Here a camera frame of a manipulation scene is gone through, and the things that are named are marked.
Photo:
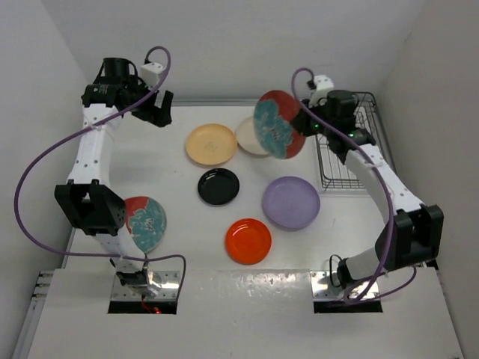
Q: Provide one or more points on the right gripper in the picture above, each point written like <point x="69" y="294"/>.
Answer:
<point x="302" y="122"/>

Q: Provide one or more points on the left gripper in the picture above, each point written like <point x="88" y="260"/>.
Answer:
<point x="162" y="115"/>

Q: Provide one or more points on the red teal floral plate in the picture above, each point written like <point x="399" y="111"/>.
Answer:
<point x="272" y="122"/>
<point x="146" y="222"/>

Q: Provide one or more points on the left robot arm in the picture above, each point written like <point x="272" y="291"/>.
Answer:
<point x="87" y="199"/>

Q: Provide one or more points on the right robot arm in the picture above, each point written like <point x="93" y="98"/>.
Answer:
<point x="413" y="229"/>

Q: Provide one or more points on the yellow plastic plate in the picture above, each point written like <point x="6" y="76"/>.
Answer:
<point x="211" y="144"/>

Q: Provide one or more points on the cream plastic plate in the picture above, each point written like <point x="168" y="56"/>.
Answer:
<point x="247" y="138"/>

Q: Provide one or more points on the black glossy plate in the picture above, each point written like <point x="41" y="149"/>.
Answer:
<point x="218" y="186"/>

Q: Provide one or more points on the lilac plastic plate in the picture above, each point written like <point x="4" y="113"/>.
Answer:
<point x="291" y="203"/>

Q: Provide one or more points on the orange glossy plate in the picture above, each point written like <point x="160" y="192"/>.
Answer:
<point x="248" y="241"/>

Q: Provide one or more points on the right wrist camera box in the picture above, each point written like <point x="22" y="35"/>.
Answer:
<point x="319" y="86"/>

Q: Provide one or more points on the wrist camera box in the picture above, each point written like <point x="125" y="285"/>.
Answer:
<point x="319" y="86"/>
<point x="151" y="73"/>

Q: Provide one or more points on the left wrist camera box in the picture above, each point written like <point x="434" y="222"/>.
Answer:
<point x="151" y="73"/>

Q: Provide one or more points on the grey wire dish rack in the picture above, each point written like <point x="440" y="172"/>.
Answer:
<point x="334" y="176"/>

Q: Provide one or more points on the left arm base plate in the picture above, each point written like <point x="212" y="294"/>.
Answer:
<point x="162" y="299"/>

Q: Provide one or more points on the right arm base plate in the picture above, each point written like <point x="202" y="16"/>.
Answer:
<point x="329" y="299"/>

